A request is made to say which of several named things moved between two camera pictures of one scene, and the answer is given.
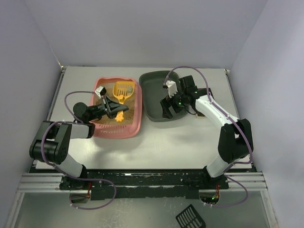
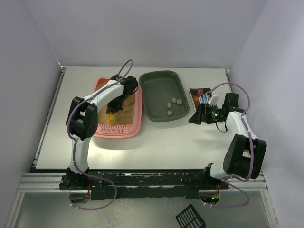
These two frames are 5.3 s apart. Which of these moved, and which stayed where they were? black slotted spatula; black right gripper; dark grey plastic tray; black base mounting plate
Moved: black right gripper
Stayed: dark grey plastic tray; black base mounting plate; black slotted spatula
